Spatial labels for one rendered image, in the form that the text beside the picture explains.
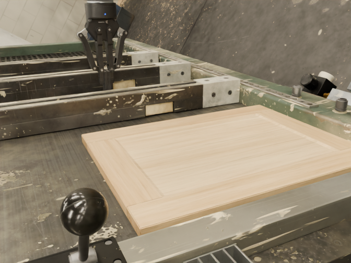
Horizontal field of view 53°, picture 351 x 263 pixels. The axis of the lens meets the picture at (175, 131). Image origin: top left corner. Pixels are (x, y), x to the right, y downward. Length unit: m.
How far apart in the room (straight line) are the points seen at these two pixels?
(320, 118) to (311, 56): 1.43
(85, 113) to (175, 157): 0.31
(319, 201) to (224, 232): 0.15
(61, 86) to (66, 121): 0.31
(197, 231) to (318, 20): 2.06
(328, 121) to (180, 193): 0.41
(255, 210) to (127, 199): 0.19
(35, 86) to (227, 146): 0.67
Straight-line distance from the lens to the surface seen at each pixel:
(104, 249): 0.40
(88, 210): 0.28
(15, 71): 1.46
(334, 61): 2.14
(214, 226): 0.44
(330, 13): 2.36
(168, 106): 0.95
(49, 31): 5.85
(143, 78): 1.23
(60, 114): 0.87
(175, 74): 1.28
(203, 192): 0.54
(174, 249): 0.41
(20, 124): 0.87
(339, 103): 0.87
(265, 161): 0.66
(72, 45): 2.19
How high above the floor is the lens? 1.55
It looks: 32 degrees down
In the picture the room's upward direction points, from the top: 65 degrees counter-clockwise
